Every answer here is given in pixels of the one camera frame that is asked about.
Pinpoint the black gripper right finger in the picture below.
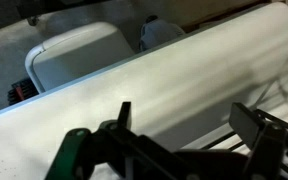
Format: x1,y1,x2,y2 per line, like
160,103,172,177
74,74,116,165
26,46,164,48
228,102,288,180

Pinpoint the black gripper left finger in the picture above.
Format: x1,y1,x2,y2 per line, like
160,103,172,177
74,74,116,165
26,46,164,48
44,101,198,180

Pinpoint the black red object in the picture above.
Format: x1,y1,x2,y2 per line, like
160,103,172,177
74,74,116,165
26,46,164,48
7,77,40,107

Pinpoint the blue denim cloth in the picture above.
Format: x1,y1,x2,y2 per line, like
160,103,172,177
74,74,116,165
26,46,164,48
138,14,187,53

